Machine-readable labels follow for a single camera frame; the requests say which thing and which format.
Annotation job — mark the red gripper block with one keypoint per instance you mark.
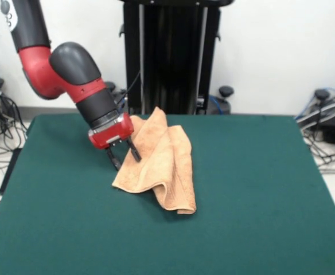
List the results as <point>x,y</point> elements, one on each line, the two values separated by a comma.
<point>113,133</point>

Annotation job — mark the brown terry towel with label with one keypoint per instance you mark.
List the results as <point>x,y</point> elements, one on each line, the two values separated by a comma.
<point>167,172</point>

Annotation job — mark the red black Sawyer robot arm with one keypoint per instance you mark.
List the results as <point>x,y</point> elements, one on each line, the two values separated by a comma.
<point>67,71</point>

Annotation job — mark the dark green table cloth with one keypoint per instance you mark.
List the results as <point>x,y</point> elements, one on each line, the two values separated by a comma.
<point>70,215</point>

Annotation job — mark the long black floor bar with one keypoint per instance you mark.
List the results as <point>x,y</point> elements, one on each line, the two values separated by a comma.
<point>11,172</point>

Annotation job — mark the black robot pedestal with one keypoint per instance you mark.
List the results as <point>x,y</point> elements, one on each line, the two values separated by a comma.
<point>179,57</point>

